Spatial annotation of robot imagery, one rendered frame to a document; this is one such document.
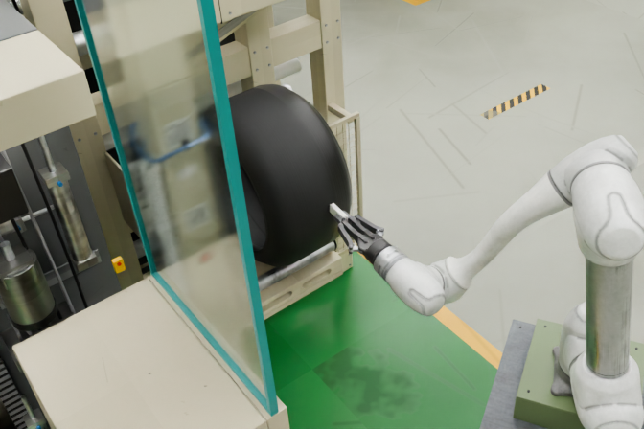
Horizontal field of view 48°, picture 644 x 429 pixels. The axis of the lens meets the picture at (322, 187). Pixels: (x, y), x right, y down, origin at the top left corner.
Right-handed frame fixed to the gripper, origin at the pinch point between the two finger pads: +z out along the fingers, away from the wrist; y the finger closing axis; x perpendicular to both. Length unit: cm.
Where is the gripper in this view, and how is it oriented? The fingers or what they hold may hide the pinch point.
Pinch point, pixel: (338, 214)
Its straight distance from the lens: 212.0
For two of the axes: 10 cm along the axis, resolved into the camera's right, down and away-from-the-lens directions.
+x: -0.3, 7.2, 6.9
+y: -8.0, 4.0, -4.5
